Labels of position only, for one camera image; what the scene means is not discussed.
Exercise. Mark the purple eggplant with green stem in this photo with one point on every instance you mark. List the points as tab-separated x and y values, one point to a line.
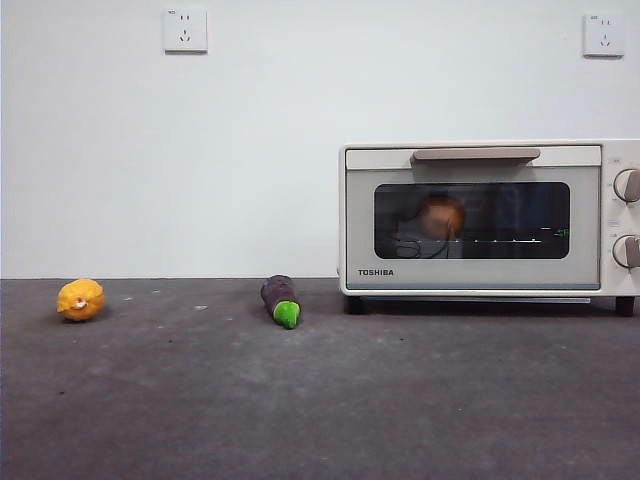
281	301

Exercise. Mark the beige oven knob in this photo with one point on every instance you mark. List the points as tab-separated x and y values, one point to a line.
627	251
627	186

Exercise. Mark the brown potato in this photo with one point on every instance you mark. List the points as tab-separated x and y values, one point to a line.
441	216

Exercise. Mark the white toaster oven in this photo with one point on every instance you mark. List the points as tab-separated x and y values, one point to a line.
620	220

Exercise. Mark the white wall socket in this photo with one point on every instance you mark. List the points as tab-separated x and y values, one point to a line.
185	31
603	36

